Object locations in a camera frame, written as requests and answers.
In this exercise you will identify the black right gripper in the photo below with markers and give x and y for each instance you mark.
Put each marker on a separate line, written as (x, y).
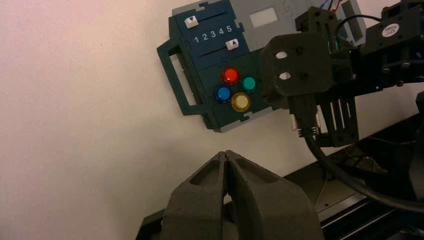
(391, 63)

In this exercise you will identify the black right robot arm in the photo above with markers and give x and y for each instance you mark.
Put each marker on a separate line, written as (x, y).
(419, 172)

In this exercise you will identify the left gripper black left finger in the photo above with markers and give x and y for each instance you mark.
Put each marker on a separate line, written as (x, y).
(198, 212)

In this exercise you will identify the white slider knob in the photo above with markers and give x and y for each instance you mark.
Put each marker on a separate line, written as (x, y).
(232, 44)
(191, 22)

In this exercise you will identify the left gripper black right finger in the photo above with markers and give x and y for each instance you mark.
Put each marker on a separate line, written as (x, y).
(271, 212)

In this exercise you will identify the yellow push button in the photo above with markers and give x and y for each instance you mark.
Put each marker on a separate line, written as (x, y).
(240, 102)

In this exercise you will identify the blue push button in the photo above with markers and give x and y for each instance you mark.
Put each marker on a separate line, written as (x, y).
(223, 94)

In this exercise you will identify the teal push button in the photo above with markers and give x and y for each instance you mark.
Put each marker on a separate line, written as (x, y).
(248, 83)

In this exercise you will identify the grey and teal task box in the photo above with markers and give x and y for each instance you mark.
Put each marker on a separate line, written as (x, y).
(212, 59)

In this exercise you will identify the red push button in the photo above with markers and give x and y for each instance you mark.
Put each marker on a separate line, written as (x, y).
(230, 76)

